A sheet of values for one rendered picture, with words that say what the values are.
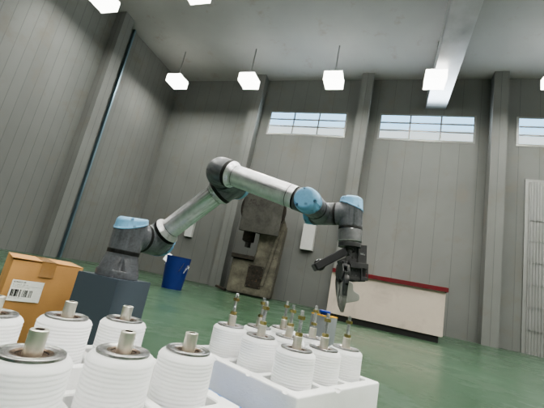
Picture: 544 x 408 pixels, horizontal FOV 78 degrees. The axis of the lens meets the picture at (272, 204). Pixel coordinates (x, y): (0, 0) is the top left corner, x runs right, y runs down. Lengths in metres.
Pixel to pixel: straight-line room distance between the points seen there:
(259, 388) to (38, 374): 0.48
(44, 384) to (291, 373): 0.50
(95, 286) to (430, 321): 5.12
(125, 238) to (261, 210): 6.30
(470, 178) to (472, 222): 1.04
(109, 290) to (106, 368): 0.77
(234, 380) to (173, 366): 0.31
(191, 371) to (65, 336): 0.26
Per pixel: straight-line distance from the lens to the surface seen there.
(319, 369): 0.93
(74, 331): 0.75
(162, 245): 1.44
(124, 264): 1.34
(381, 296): 5.80
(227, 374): 0.92
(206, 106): 11.25
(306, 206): 0.98
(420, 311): 5.83
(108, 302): 1.29
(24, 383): 0.50
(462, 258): 8.60
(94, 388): 0.56
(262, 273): 7.63
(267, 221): 7.46
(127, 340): 0.57
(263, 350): 0.90
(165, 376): 0.62
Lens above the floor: 0.39
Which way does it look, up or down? 13 degrees up
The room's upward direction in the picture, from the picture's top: 11 degrees clockwise
